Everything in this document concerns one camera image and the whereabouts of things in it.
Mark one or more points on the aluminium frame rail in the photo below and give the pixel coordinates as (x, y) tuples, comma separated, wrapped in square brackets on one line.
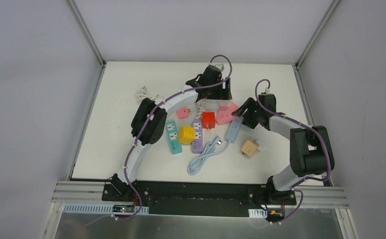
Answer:
[(152, 192)]

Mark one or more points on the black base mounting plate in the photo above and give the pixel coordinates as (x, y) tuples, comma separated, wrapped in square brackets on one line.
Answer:
[(215, 208)]

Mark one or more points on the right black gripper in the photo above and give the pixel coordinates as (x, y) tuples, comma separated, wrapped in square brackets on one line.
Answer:
[(248, 112)]

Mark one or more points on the light blue power strip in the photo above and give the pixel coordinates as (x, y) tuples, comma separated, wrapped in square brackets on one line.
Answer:
[(234, 130)]

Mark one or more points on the white cube adapter with picture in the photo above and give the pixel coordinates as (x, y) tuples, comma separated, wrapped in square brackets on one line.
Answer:
[(225, 103)]

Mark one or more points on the yellow cube adapter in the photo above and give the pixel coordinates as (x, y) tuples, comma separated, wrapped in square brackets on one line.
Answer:
[(186, 135)]

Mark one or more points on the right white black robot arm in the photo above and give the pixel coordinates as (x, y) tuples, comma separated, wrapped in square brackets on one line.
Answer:
[(310, 151)]

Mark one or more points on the teal power strip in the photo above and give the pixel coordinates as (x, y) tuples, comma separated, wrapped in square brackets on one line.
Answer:
[(174, 144)]

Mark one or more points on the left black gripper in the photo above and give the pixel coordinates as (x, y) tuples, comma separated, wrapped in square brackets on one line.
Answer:
[(220, 93)]

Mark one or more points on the pink triangular power socket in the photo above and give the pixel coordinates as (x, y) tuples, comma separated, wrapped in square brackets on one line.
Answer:
[(224, 114)]

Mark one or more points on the beige cube adapter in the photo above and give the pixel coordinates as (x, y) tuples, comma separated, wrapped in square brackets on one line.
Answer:
[(251, 147)]

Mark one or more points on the red cube adapter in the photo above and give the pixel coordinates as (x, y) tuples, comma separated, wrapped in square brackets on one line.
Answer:
[(208, 120)]

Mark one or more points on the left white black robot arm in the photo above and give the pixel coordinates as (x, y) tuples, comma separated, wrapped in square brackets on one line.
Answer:
[(149, 121)]

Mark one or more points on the small pink plug adapter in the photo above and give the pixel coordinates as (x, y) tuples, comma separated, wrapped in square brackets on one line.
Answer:
[(183, 113)]

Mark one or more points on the purple power strip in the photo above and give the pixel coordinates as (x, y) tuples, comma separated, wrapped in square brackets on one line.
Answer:
[(197, 144)]

